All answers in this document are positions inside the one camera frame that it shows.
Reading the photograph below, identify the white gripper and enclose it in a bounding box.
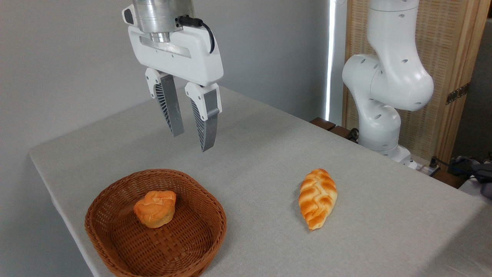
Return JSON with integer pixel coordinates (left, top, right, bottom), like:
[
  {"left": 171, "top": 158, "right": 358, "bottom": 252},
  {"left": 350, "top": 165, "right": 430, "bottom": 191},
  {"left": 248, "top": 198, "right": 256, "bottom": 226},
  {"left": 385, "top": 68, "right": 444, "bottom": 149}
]
[{"left": 122, "top": 3, "right": 224, "bottom": 152}]

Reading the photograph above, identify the braided bread loaf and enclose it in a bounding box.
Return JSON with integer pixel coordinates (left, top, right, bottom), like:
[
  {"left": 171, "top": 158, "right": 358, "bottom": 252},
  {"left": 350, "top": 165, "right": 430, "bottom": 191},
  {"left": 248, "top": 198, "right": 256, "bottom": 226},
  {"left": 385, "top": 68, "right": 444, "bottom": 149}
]
[{"left": 298, "top": 169, "right": 338, "bottom": 231}]

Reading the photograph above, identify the round muffin bread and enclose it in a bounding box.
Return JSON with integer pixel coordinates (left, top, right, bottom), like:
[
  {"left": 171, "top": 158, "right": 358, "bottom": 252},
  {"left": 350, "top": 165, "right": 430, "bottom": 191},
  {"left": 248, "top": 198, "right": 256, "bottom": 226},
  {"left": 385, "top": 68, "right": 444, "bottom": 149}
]
[{"left": 133, "top": 190, "right": 177, "bottom": 229}]

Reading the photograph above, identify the brown wicker basket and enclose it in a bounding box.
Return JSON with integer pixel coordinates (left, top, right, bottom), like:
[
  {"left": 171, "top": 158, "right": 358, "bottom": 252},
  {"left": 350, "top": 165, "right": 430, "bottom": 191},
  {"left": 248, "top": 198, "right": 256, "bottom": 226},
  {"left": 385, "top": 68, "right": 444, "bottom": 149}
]
[{"left": 85, "top": 169, "right": 227, "bottom": 277}]

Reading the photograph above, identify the grey tablecloth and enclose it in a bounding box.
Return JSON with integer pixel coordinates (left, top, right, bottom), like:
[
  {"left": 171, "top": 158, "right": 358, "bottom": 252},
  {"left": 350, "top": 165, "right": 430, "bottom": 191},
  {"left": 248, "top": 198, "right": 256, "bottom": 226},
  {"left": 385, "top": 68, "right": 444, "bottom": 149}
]
[{"left": 29, "top": 85, "right": 492, "bottom": 277}]

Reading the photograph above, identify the dark wooden block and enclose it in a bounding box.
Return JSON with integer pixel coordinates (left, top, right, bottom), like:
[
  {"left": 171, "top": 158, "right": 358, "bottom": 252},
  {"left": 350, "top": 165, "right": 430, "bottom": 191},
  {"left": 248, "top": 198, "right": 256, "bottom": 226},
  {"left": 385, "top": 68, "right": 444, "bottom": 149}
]
[
  {"left": 330, "top": 126, "right": 353, "bottom": 140},
  {"left": 310, "top": 117, "right": 336, "bottom": 131}
]

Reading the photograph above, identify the white power strip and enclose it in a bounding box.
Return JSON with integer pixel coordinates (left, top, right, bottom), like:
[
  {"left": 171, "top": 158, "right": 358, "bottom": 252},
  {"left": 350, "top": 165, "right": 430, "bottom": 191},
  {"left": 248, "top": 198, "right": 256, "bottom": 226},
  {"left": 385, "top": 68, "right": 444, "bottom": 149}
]
[{"left": 407, "top": 156, "right": 439, "bottom": 177}]

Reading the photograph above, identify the wooden rattan screen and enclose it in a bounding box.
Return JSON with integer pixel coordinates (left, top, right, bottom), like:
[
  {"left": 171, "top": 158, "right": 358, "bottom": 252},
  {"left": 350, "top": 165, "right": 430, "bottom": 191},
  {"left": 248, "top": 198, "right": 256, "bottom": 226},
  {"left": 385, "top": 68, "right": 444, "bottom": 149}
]
[{"left": 342, "top": 0, "right": 491, "bottom": 163}]

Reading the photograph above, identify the dark wooden board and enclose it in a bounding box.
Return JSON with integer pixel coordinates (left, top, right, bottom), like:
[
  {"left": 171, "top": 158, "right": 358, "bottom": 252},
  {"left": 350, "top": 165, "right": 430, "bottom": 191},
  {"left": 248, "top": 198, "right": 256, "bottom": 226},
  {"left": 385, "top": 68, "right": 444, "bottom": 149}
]
[{"left": 432, "top": 169, "right": 466, "bottom": 189}]

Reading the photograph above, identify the metal screen hinge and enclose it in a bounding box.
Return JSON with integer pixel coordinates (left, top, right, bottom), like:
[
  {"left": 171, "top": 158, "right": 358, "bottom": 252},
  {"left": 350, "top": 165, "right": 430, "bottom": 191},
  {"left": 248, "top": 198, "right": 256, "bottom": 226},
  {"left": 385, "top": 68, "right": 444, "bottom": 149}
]
[{"left": 446, "top": 83, "right": 470, "bottom": 105}]

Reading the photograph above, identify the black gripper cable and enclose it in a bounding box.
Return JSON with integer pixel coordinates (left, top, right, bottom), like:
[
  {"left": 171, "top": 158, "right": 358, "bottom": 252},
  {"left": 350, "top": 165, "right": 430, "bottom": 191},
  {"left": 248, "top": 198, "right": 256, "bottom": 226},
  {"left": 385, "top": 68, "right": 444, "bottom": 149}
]
[{"left": 178, "top": 15, "right": 216, "bottom": 54}]

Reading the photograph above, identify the black cable bundle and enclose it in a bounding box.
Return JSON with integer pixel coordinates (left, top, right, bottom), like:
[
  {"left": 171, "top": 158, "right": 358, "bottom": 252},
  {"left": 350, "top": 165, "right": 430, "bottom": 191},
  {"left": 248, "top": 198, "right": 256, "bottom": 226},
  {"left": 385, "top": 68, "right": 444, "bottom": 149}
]
[{"left": 436, "top": 153, "right": 492, "bottom": 200}]

